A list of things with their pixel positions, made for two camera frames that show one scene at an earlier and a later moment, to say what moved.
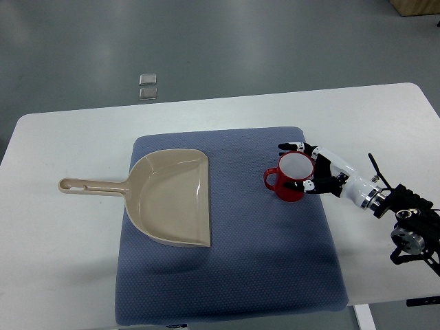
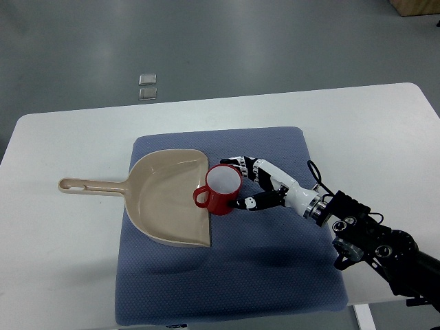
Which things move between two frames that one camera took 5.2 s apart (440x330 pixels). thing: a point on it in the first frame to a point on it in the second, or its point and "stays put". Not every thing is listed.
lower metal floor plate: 148,93 stays put
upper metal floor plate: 148,79 stays put
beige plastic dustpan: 166,193 stays put
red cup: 293,166 to 223,183
